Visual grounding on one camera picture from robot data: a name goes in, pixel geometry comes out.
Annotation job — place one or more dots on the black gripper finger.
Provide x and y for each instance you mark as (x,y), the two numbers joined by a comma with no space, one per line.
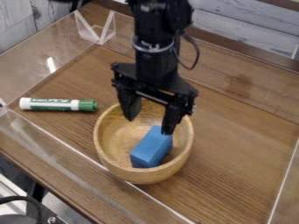
(173,114)
(129,103)

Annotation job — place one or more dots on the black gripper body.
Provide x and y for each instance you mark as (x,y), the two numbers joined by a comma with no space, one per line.
(153,78)

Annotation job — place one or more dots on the brown wooden bowl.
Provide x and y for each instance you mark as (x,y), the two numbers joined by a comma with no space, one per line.
(116,136)

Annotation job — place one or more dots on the blue rectangular block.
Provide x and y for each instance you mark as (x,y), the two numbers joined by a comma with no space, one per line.
(151,150)

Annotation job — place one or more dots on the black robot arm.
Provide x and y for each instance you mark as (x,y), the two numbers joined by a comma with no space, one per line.
(160,23)

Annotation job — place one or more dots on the green and white marker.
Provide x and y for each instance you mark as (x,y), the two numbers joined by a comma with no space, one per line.
(57,104)

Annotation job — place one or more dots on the clear acrylic corner bracket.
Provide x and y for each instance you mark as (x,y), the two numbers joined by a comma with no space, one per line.
(93,33)

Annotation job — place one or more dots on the clear acrylic tray wall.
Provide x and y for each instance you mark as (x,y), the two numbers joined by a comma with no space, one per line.
(49,143)

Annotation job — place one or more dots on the black table clamp with cable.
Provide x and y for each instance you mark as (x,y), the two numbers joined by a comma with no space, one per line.
(31,212)

